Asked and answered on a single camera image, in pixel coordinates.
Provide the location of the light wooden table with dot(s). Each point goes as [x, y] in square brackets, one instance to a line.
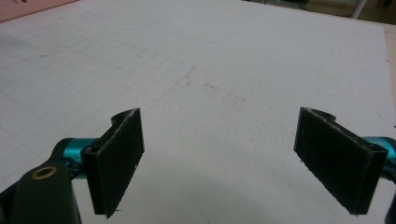
[390, 46]

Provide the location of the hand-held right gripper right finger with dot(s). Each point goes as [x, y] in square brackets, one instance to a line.
[336, 161]

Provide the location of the white grid mat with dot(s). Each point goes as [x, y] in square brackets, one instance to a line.
[218, 62]

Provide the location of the white metal stand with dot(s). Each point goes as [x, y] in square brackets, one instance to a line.
[358, 7]

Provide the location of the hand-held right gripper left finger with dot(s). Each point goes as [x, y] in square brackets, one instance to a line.
[115, 161]

